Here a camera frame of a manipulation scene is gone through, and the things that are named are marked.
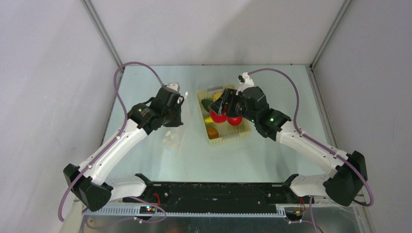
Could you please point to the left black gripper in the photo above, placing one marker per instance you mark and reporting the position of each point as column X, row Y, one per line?
column 177, row 121

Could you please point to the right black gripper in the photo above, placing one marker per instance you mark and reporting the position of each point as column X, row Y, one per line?
column 229, row 101

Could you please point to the red apple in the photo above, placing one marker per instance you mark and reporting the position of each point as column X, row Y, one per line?
column 217, row 118

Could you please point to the clear dotted zip bag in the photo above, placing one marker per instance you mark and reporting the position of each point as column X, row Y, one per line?
column 173, row 138

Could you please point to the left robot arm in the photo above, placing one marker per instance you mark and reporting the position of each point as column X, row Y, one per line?
column 88, row 181

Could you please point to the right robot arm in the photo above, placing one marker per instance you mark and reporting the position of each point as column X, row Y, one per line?
column 345, row 174

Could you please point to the yellow lemon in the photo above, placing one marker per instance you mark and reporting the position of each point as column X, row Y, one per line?
column 217, row 95

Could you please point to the red pomegranate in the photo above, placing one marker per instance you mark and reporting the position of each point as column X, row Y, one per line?
column 234, row 121

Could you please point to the green avocado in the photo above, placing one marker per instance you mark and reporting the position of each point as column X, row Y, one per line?
column 206, row 103

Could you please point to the yellow banana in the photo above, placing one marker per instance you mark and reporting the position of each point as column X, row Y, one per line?
column 208, row 120

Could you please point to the yellow plastic basket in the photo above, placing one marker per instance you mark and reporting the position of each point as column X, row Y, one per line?
column 225, row 131

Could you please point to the small circuit board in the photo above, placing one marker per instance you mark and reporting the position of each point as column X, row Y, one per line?
column 148, row 210

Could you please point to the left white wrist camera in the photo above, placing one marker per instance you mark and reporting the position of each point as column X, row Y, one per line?
column 173, row 86

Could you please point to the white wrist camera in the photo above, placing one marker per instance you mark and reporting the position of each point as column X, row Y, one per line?
column 173, row 86
column 245, row 82

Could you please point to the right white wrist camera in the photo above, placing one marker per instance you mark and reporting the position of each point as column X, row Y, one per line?
column 245, row 82

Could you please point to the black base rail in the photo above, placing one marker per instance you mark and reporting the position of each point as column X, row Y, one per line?
column 220, row 198

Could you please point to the white perforated cable tray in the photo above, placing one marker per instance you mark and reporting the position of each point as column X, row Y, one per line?
column 124, row 210

